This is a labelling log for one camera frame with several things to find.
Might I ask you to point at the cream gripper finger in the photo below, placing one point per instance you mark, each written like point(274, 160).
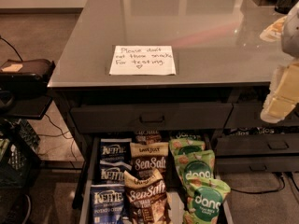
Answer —
point(284, 94)

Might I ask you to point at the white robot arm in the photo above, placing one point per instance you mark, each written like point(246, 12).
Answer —
point(285, 29)

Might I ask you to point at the dark snack bags right drawer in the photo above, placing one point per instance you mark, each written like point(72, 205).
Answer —
point(261, 130)

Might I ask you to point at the top right grey drawer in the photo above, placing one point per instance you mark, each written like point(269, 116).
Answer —
point(247, 115)

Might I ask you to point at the grey drawer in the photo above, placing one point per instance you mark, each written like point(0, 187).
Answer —
point(247, 115)
point(258, 164)
point(142, 117)
point(258, 145)

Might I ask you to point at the right middle grey drawer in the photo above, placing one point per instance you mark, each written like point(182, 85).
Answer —
point(258, 145)

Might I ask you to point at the top left grey drawer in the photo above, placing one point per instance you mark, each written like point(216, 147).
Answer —
point(142, 117)

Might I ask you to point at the right bottom grey drawer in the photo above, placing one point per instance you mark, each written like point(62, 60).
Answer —
point(258, 164)

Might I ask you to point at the middle green Dang chip bag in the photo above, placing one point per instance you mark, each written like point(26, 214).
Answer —
point(194, 164)

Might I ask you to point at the green dang chip bag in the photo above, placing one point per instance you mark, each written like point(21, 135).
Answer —
point(184, 146)
point(204, 199)
point(194, 164)
point(185, 134)

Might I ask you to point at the back green Dang chip bag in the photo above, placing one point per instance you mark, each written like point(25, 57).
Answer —
point(185, 134)

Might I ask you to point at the rear green Dang chip bag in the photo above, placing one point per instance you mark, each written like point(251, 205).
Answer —
point(184, 146)

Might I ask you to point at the front green Dang chip bag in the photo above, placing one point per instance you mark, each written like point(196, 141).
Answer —
point(204, 199)

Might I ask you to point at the back brown chip bag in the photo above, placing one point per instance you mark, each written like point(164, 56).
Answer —
point(147, 137)

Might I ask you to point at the middle brown sea salt bag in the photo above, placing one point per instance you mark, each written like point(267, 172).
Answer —
point(146, 158)

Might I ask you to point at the brown sea salt bag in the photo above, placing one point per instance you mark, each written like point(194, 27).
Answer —
point(146, 158)
point(148, 199)

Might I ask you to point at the front brown sea salt bag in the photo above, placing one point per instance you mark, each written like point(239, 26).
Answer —
point(148, 199)

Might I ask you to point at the back blue Kettle chip bag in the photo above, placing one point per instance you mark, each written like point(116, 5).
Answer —
point(114, 150)

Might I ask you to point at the blue kettle chip bag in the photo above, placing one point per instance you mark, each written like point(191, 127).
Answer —
point(114, 150)
point(107, 203)
point(113, 171)

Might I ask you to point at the middle blue Kettle chip bag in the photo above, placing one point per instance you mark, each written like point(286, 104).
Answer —
point(113, 171)

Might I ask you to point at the open middle drawer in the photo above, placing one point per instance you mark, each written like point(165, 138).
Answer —
point(87, 178)

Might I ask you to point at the front blue Kettle chip bag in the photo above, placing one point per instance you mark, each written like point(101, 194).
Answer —
point(107, 203)

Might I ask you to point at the white handwritten paper note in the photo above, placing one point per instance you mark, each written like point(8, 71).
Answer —
point(143, 60)

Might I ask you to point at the black side shelf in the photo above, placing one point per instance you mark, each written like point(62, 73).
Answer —
point(34, 108)

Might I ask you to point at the black device on side shelf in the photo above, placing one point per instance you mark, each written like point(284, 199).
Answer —
point(27, 76)

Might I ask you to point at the black plastic crate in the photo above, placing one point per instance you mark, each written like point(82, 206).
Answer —
point(18, 145)

